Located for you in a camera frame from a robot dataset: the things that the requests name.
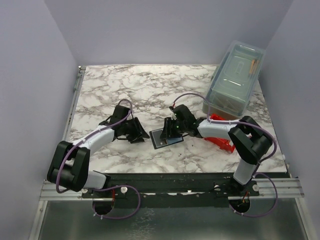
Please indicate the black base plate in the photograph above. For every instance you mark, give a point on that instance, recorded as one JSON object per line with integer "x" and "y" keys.
{"x": 176, "y": 180}

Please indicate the aluminium mounting rail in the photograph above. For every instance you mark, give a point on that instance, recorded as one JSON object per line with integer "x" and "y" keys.
{"x": 259, "y": 188}

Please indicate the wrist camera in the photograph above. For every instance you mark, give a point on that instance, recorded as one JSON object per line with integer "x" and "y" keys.
{"x": 183, "y": 114}
{"x": 119, "y": 113}

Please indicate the black leather card holder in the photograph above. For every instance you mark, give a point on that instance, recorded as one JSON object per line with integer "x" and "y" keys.
{"x": 158, "y": 142}

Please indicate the clear plastic storage box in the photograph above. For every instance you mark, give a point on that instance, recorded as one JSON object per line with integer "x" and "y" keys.
{"x": 234, "y": 80}

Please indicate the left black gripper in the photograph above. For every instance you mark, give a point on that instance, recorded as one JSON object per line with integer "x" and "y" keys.
{"x": 139, "y": 132}

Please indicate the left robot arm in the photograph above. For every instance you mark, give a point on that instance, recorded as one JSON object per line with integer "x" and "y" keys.
{"x": 69, "y": 168}

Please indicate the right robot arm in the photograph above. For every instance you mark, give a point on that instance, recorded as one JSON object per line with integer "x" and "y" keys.
{"x": 253, "y": 143}

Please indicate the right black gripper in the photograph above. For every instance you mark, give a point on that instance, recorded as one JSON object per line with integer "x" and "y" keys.
{"x": 167, "y": 131}

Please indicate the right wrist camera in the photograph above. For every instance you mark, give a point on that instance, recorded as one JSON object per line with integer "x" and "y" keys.
{"x": 183, "y": 114}

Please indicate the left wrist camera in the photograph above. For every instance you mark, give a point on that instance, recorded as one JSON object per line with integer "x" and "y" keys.
{"x": 119, "y": 113}

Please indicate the red plastic bin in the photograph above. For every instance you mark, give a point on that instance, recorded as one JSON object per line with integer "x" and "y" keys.
{"x": 222, "y": 143}

